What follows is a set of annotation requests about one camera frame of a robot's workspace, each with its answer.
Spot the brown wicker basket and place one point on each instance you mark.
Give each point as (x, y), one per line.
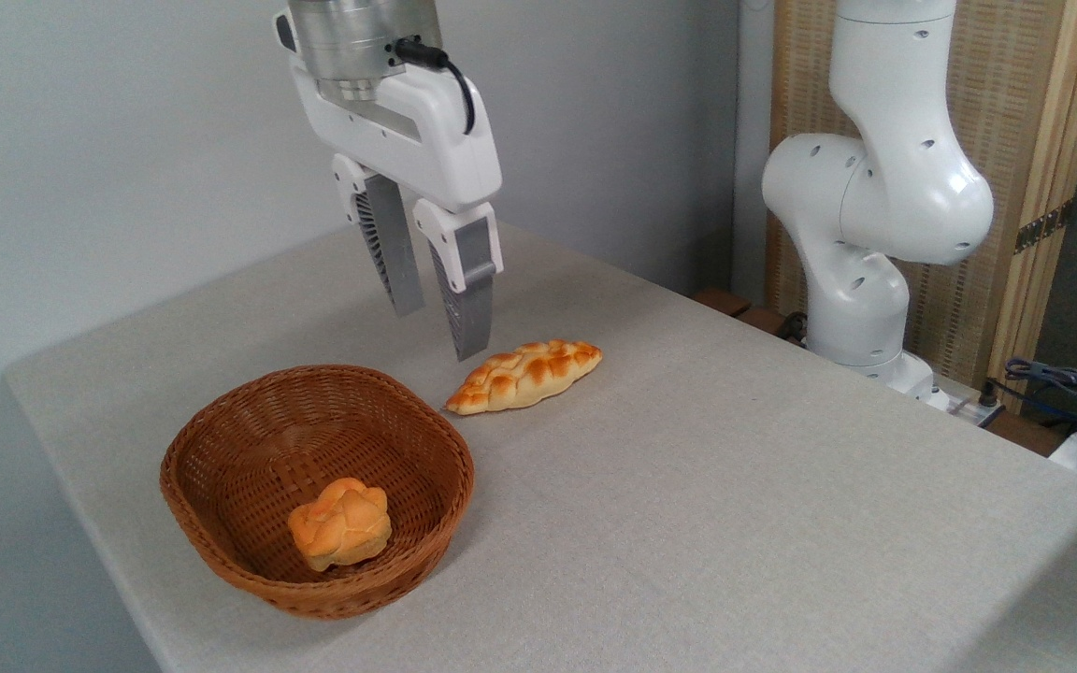
(249, 449)

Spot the grey tablecloth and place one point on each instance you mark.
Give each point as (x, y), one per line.
(735, 523)

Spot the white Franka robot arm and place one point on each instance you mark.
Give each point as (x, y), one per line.
(884, 196)

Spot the wooden woven folding screen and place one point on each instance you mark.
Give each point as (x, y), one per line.
(1015, 140)

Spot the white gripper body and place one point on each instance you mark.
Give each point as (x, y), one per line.
(431, 140)

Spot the brass screen hinge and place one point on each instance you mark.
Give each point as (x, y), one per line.
(1043, 225)

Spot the long braided bread loaf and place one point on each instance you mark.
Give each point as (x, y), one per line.
(524, 376)

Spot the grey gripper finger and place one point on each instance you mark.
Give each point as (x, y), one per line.
(471, 304)
(398, 257)

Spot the black plug at robot base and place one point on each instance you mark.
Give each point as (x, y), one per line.
(990, 400)

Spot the round knotted bread roll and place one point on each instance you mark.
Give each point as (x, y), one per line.
(340, 523)

